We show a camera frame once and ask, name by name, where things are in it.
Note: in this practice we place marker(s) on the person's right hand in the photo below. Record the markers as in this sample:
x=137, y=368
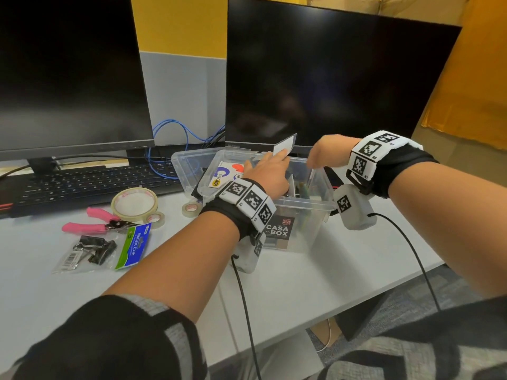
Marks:
x=330, y=152

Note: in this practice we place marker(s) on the clear plastic storage box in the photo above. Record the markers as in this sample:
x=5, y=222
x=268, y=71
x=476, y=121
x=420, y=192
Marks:
x=309, y=217

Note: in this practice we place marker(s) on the small brown cardboard piece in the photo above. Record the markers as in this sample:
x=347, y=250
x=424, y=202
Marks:
x=323, y=336

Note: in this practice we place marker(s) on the black grey patterned sweater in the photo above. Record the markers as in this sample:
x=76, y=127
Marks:
x=99, y=344

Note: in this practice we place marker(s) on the black keyboard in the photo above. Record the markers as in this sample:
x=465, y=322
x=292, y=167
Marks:
x=87, y=184

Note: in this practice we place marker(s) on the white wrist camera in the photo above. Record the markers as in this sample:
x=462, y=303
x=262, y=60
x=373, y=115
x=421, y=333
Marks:
x=352, y=209
x=251, y=255

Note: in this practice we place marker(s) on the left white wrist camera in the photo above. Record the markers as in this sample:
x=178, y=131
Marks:
x=251, y=255

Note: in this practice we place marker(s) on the binder clip packet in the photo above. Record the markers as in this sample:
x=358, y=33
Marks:
x=130, y=245

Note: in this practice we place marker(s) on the small clear tape roll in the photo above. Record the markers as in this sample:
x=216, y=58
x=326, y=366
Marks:
x=158, y=220
x=190, y=209

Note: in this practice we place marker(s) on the person's right fingers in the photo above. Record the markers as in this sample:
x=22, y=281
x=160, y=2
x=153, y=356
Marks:
x=316, y=159

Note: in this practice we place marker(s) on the left marker wristband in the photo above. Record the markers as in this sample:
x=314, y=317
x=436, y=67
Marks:
x=247, y=201

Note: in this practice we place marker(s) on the white card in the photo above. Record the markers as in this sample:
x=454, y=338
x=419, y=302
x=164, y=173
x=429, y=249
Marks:
x=286, y=144

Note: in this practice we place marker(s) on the colourful sticker card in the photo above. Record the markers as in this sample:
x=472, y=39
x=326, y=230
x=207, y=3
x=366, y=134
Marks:
x=224, y=174

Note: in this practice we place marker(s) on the large clear tape roll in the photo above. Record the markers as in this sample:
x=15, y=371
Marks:
x=119, y=211

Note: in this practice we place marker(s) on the person's left hand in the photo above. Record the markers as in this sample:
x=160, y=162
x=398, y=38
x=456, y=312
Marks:
x=269, y=174

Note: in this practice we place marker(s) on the black monitor stand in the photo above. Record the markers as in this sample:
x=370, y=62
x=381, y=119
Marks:
x=41, y=165

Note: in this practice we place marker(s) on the black computer monitor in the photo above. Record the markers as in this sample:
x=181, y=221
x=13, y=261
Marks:
x=336, y=75
x=71, y=75

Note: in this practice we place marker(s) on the clear plastic box lid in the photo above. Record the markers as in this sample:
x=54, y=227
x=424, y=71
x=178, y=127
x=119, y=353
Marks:
x=186, y=164

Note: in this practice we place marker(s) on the brown cardboard sheet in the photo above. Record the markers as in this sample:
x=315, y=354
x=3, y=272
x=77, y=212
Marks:
x=471, y=75

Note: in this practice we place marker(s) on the person's left forearm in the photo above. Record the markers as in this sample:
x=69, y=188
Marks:
x=178, y=269

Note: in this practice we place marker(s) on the person's right forearm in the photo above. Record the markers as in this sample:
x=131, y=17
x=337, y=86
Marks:
x=447, y=221

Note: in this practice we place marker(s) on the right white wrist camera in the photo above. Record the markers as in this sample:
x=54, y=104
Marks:
x=352, y=209

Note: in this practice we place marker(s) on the marker wristband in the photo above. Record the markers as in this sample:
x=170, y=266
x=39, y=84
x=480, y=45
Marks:
x=247, y=201
x=376, y=158

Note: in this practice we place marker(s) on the black box label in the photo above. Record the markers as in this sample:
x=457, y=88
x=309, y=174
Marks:
x=279, y=231

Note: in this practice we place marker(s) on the right marker wristband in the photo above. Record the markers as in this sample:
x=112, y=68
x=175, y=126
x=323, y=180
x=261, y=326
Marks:
x=376, y=158

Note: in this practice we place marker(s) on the person's left fingers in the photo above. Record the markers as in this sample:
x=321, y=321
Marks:
x=273, y=159

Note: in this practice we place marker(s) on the cardboard box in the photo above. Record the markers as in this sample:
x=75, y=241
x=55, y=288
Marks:
x=463, y=154

